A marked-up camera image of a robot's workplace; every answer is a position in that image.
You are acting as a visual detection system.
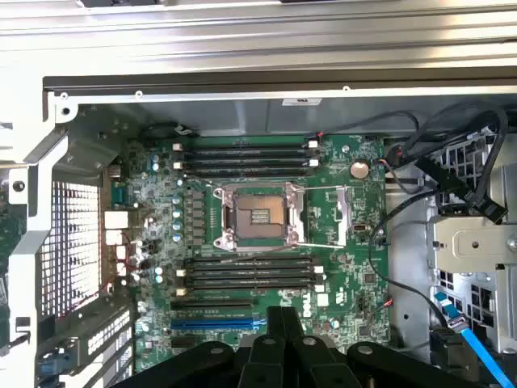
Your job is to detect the black RAM slot white clips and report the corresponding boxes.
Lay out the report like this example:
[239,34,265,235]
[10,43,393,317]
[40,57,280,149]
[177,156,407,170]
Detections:
[175,265,326,276]
[175,282,326,296]
[172,158,323,168]
[172,140,323,150]

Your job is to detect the blue expansion slot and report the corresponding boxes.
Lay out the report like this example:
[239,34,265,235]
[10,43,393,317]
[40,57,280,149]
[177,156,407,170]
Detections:
[170,318,264,331]

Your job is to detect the long black expansion slot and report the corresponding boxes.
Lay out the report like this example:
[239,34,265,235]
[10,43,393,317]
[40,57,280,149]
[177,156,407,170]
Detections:
[169,299,254,312]

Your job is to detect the green Dell motherboard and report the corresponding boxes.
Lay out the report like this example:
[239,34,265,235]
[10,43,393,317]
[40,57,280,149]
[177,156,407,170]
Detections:
[123,134,392,375]

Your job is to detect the silver CPU socket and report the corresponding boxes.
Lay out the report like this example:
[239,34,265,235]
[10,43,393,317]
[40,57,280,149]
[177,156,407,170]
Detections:
[212,181,307,252]

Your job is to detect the silver socket cover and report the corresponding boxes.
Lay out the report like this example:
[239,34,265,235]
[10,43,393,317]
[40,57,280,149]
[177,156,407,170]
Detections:
[324,188,353,250]

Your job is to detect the round coin cell battery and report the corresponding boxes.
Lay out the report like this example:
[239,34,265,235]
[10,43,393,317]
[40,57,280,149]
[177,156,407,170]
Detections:
[349,160,371,179]

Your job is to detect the grey metal disk bay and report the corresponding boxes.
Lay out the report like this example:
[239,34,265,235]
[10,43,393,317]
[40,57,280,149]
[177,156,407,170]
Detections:
[427,133,517,365]

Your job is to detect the open grey PC case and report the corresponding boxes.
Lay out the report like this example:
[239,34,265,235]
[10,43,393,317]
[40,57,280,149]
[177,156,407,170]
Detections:
[0,74,517,388]

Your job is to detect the green graphics card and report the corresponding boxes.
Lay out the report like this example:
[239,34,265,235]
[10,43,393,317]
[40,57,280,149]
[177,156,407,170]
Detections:
[0,181,17,348]

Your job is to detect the black wire with connector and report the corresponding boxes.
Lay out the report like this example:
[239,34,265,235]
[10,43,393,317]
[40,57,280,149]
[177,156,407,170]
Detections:
[368,192,481,382]

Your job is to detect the blue flat SATA wire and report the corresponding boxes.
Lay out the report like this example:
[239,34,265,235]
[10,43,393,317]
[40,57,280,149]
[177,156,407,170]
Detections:
[433,296,517,388]

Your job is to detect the thin red twisted wire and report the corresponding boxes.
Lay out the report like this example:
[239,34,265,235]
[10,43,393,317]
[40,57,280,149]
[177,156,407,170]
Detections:
[95,232,137,299]

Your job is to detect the thick black wire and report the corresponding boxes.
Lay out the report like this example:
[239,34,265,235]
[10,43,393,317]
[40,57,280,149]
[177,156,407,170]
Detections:
[383,99,509,226]

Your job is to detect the thin black looped wire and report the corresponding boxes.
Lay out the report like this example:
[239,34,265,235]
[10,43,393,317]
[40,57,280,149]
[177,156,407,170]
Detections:
[321,110,421,137]

